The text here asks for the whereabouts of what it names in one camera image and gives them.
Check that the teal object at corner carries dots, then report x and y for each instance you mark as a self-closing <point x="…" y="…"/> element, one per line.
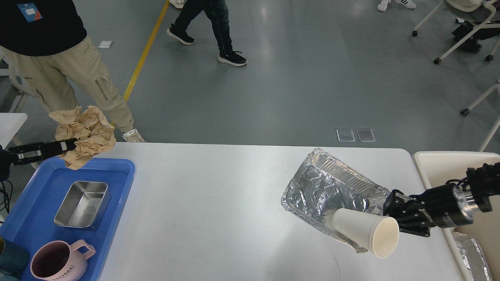
<point x="13" y="260"/>

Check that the foil trash in bin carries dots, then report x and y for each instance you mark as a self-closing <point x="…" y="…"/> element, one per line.
<point x="472" y="256"/>

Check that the white office chair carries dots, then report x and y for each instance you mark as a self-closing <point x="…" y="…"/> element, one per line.
<point x="476" y="15"/>

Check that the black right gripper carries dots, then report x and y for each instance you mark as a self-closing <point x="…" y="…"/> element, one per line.
<point x="446" y="206"/>

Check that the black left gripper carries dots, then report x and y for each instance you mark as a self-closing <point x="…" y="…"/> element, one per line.
<point x="33" y="152"/>

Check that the aluminium foil tray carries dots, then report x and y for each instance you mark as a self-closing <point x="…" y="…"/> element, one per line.
<point x="322" y="185"/>

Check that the person in beige trousers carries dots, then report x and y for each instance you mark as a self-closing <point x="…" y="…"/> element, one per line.
<point x="47" y="43"/>

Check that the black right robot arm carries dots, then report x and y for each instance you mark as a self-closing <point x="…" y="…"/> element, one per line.
<point x="483" y="182"/>

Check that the blue plastic tray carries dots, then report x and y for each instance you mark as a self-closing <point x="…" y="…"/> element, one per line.
<point x="30" y="223"/>

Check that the white chair left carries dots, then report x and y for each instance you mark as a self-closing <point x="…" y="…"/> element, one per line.
<point x="12" y="98"/>

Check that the passer-by in dark jeans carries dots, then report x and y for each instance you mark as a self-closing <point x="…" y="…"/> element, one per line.
<point x="218" y="14"/>

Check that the passer-by in grey trousers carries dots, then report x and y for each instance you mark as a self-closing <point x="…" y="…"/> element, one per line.
<point x="178" y="4"/>

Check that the pink mug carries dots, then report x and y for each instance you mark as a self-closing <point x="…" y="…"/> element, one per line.
<point x="61" y="261"/>

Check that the brown paper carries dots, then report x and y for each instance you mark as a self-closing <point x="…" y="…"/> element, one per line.
<point x="91" y="129"/>

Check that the white paper cup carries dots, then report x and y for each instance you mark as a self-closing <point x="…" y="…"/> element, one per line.
<point x="378" y="234"/>

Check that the small steel tray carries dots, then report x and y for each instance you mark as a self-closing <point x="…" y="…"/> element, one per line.
<point x="83" y="206"/>

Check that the beige plastic bin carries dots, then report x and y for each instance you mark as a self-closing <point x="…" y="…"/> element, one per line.
<point x="435" y="168"/>

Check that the white side table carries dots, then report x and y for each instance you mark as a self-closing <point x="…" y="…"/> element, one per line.
<point x="10" y="123"/>

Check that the floor socket plate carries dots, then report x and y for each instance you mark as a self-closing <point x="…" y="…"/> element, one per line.
<point x="361" y="134"/>

